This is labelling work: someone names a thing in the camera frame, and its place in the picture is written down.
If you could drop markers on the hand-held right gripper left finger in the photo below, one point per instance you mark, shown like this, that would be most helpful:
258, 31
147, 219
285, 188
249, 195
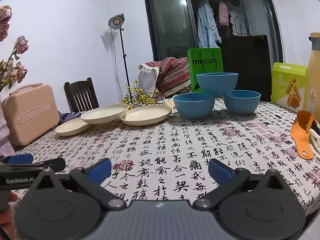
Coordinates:
101, 170

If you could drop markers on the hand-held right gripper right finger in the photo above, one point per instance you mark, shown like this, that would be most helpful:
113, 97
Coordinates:
218, 170

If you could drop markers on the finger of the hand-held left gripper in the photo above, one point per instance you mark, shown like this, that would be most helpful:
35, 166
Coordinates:
53, 164
20, 158

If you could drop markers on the cream plate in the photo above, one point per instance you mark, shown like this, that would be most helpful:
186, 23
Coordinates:
70, 128
147, 115
105, 113

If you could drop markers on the blue bowl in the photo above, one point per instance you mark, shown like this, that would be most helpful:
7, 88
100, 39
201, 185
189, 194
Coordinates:
193, 106
242, 103
217, 83

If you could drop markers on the person's left hand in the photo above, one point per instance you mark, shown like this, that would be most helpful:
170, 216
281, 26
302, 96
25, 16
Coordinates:
14, 197

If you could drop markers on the pink suitcase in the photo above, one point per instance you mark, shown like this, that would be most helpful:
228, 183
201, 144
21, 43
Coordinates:
30, 115

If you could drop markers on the grey purple cloth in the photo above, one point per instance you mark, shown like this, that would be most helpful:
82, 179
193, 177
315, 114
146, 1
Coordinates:
70, 117

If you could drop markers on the dark wooden chair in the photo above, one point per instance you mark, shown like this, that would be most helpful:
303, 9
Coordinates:
80, 95

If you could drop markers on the knitted work glove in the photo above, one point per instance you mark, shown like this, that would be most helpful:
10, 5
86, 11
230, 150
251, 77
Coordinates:
170, 103

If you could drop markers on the yellow flower branch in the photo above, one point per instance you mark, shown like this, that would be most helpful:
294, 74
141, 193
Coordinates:
143, 97

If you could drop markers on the orange plastic scoop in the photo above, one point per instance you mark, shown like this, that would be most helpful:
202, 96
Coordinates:
301, 135

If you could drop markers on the grey quilted cloth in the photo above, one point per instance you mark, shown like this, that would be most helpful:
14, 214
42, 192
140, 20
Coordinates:
147, 78

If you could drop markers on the white plastic item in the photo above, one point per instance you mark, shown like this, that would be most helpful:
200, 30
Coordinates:
315, 136

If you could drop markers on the red patterned blanket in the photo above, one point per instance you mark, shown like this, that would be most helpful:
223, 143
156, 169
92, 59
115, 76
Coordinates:
172, 73

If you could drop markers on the light green snack box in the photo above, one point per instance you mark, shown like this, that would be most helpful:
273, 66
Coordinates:
288, 87

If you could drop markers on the green paper bag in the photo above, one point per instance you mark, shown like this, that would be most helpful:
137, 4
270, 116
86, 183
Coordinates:
205, 62

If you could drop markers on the black paper bag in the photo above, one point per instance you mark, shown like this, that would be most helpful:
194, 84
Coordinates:
246, 62

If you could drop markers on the pink artificial flowers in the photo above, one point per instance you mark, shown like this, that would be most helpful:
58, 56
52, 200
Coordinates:
20, 45

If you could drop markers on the beige bottle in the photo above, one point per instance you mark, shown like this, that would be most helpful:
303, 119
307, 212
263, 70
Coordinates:
313, 80

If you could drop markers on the blue hanging shirt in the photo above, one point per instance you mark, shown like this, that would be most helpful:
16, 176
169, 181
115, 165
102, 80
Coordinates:
206, 22

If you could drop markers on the studio lamp on stand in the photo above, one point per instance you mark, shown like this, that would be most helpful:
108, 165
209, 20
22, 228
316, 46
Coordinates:
116, 21

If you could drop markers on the white hanging garment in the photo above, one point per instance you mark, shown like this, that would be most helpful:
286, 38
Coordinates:
237, 17

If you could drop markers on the pink hanging garment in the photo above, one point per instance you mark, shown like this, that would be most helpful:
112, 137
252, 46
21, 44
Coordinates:
223, 13

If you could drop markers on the dark sliding glass door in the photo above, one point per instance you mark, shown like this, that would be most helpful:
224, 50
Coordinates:
170, 20

